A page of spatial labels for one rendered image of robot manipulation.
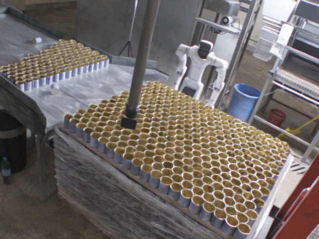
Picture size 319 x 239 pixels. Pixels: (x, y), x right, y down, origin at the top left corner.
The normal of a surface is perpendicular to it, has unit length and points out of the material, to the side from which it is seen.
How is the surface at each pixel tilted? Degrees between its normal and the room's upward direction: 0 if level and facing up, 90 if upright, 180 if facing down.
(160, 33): 90
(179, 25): 90
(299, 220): 90
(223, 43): 90
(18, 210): 0
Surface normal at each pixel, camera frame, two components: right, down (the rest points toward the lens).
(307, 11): -0.59, 0.34
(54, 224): 0.20, -0.82
